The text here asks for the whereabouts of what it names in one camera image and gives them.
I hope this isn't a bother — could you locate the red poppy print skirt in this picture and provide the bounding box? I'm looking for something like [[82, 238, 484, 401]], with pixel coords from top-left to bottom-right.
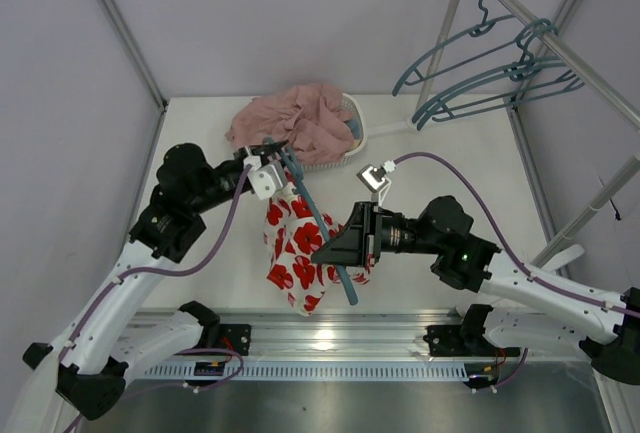
[[263, 182, 341, 316]]

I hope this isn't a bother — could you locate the teal hanger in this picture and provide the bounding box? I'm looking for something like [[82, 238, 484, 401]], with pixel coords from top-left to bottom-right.
[[392, 15, 584, 131], [409, 19, 585, 131], [263, 136, 359, 306], [392, 0, 521, 99]]

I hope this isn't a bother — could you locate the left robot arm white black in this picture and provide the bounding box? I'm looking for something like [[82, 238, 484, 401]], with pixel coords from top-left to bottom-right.
[[9, 143, 273, 432]]

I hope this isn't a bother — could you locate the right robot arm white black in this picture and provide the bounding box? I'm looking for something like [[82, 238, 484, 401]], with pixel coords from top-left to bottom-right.
[[312, 196, 639, 385]]

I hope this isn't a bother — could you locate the white laundry basket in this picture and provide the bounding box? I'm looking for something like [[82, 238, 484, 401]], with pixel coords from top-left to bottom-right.
[[291, 92, 367, 171]]

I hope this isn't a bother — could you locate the metal clothes rack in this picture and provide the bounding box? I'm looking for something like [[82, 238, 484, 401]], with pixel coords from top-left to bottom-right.
[[368, 0, 639, 266]]

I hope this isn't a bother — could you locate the pink crumpled garment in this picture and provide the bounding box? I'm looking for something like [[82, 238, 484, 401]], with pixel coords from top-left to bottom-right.
[[226, 83, 356, 165]]

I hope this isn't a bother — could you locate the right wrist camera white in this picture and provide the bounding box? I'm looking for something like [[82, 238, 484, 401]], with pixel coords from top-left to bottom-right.
[[357, 160, 396, 206]]

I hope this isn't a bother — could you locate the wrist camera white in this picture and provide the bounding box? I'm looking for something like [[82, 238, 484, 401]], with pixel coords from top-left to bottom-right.
[[357, 160, 396, 206], [248, 162, 289, 201]]

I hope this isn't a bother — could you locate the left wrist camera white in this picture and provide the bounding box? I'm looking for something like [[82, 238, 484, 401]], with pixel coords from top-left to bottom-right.
[[248, 162, 289, 201]]

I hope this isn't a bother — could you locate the aluminium mounting rail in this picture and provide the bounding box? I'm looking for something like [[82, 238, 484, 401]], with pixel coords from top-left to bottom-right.
[[124, 307, 616, 362]]

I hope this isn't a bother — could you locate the white slotted cable duct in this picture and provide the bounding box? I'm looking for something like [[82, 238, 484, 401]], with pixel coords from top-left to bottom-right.
[[142, 360, 469, 382]]

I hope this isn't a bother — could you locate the right aluminium frame post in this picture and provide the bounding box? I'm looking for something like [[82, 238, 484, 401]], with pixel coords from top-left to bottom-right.
[[506, 106, 556, 242]]

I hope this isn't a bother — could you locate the aluminium frame post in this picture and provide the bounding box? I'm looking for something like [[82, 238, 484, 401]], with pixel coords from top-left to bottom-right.
[[506, 106, 556, 242], [96, 0, 168, 114]]

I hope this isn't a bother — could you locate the left aluminium frame post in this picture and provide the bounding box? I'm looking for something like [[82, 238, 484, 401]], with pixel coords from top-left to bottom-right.
[[96, 0, 168, 114]]

